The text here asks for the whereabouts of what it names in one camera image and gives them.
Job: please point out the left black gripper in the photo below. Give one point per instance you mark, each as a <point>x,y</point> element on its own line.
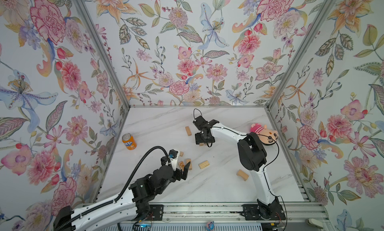
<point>185,172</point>

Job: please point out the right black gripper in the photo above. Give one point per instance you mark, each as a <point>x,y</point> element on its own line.
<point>198,140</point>

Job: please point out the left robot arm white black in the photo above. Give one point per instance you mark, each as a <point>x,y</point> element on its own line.
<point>131,203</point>

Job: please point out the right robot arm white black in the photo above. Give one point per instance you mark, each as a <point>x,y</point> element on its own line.
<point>252,155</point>

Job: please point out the plain wood block beside printed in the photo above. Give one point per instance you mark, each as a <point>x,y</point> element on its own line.
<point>189,161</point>

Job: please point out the ridged wood block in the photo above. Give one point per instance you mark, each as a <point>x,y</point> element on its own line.
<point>204,164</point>

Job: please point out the curved wood block right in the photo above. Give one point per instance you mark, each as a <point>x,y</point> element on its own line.
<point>243,175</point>

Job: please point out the orange soda can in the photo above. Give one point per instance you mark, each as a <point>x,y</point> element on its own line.
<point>129,141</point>

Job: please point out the pink plush doll toy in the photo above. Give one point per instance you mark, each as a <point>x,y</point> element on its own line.
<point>267,137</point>

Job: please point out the white object bottom right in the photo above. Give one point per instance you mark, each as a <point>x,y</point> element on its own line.
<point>315,223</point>

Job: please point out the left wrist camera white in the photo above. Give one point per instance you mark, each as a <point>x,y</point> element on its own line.
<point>173,159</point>

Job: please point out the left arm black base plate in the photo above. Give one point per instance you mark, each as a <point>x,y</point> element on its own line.
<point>150,212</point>

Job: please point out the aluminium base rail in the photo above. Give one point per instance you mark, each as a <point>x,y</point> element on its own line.
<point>237,212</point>

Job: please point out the small colourful object on rail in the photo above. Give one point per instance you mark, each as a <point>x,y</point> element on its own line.
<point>210,226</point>

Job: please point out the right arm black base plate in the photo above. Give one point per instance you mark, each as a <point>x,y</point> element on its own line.
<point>254,212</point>

